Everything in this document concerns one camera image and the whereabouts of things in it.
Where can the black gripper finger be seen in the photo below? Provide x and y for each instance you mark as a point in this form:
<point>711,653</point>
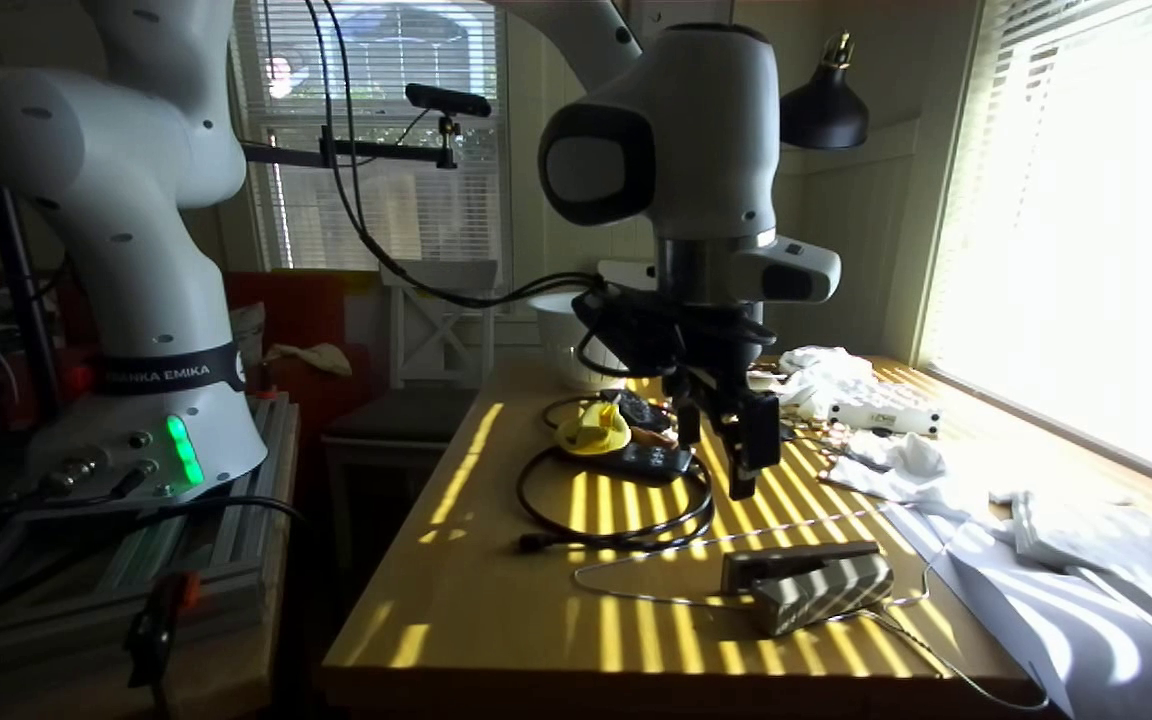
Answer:
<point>755,447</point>
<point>689,413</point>

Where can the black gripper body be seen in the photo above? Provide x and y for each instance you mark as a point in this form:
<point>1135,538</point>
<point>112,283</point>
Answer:
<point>723,345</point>

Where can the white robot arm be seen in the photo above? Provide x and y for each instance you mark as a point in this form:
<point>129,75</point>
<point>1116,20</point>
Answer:
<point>138,202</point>

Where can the small dark gadget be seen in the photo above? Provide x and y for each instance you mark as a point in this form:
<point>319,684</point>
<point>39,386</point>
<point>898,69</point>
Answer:
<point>649,460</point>

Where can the large crumpled white cloth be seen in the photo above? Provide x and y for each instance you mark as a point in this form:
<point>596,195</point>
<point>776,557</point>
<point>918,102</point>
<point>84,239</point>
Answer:
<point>829,374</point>

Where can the small crumpled white cloth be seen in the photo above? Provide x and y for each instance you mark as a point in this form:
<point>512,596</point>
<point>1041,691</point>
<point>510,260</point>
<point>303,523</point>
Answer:
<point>889,466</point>

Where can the small white tube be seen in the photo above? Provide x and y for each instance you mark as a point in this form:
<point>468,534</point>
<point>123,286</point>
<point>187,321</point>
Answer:
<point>889,423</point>

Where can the black desk lamp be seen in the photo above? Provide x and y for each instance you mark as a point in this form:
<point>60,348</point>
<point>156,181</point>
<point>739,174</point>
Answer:
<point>824,104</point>

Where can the white wooden chair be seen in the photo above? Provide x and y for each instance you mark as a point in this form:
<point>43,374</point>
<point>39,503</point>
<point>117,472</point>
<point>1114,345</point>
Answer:
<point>439,334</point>

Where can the glass pane window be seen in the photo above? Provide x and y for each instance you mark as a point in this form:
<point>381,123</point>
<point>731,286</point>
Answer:
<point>390,213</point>

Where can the white window blinds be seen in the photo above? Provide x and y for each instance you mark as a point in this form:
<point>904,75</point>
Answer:
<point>1082,241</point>

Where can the beige rag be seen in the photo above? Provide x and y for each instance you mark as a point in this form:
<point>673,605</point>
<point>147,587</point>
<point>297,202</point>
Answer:
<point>309,361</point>

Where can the red cabinet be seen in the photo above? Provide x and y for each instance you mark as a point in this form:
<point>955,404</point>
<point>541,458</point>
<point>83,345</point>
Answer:
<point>309,321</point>

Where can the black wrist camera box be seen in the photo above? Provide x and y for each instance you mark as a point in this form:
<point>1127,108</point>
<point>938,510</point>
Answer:
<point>630,325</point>

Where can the black bar camera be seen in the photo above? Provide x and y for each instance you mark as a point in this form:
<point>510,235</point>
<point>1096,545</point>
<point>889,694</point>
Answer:
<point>451,102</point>

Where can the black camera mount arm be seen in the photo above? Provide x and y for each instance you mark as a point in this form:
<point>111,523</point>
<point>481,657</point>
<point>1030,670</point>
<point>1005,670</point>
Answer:
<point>350,150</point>

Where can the aluminium rail frame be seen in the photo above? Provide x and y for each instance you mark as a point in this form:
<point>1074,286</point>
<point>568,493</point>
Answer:
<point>69,573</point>

